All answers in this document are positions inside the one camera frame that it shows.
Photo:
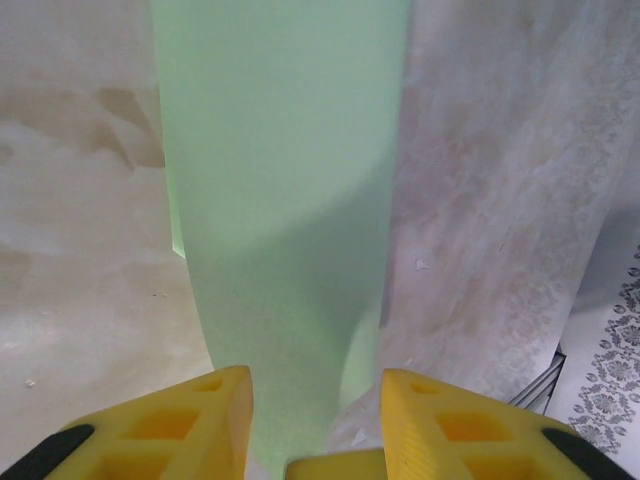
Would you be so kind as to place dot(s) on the aluminium side frame rail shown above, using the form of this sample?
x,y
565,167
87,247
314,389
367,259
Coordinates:
x,y
542,382

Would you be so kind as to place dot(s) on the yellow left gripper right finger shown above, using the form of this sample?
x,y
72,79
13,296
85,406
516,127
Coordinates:
x,y
475,440

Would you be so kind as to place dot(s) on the light green paper sheet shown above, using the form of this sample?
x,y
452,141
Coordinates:
x,y
280,200

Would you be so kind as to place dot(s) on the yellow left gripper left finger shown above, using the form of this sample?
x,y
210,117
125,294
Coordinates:
x,y
150,435

